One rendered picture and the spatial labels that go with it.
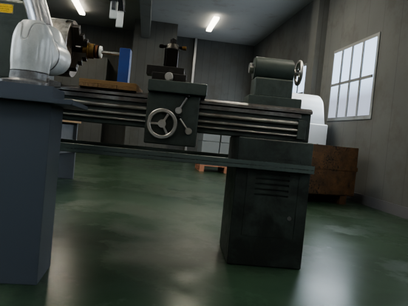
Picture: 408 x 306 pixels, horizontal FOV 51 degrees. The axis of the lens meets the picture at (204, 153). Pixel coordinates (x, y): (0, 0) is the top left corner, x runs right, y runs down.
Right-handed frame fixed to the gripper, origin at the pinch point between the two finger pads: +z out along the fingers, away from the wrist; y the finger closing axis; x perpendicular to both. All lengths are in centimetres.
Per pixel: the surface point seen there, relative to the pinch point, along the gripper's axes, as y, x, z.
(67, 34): -47, -35, -2
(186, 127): -36, 33, 41
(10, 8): -34, -60, -9
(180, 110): -35, 29, 33
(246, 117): -49, 65, 32
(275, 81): -58, 79, 10
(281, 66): -59, 82, 1
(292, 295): -2, 88, 111
